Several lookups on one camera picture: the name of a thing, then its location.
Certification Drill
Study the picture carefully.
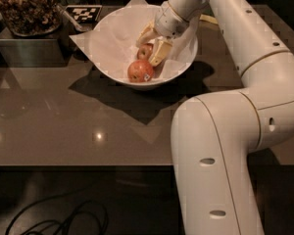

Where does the metal spoon handle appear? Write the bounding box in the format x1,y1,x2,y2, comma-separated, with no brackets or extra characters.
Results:
57,4,88,32

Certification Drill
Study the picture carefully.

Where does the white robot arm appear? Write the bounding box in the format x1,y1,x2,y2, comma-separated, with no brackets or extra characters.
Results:
140,0,294,235

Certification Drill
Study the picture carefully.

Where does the front red apple with sticker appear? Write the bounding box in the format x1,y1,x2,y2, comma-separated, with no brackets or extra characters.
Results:
127,60,154,83

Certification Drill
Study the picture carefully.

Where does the yellow green sponge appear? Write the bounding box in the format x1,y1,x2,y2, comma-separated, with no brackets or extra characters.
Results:
199,14,218,25

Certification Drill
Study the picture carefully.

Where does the glass jar of snacks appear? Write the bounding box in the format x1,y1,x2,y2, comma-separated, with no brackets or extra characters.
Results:
0,0,62,37

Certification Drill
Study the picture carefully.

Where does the grey metal box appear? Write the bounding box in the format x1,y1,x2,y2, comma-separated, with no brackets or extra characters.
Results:
0,28,71,68

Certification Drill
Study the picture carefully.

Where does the black white marker tag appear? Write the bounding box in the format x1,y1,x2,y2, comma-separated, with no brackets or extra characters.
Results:
66,5,102,24

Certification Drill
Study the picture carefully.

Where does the black floor cable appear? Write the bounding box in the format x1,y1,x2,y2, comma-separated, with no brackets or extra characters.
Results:
4,193,110,235

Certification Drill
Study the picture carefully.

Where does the white paper liner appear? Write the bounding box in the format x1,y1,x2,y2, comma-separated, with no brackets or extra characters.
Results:
69,0,202,82

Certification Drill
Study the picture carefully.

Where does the white bowl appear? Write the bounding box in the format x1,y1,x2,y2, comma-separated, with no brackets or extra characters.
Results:
91,4,199,91

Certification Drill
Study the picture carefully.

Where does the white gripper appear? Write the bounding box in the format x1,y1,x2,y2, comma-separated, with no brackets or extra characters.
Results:
136,2,189,67

